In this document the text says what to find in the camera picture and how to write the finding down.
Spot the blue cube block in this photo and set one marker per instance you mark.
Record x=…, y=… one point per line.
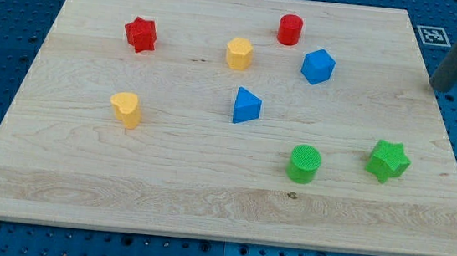
x=317, y=66

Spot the light wooden board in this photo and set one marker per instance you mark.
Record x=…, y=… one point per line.
x=188, y=171

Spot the blue triangle block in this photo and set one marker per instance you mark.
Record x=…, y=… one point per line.
x=246, y=106

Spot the yellow hexagon block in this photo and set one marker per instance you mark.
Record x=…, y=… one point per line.
x=239, y=53

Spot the green cylinder block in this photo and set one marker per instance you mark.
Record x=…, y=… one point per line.
x=305, y=160

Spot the yellow heart block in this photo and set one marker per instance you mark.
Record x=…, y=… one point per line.
x=126, y=108

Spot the red cylinder block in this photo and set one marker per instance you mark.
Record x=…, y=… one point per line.
x=289, y=29

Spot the red star block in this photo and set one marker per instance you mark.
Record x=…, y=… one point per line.
x=141, y=34

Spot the green star block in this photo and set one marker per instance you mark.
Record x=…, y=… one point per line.
x=387, y=160

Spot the white fiducial marker tag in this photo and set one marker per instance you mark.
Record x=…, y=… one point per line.
x=433, y=36

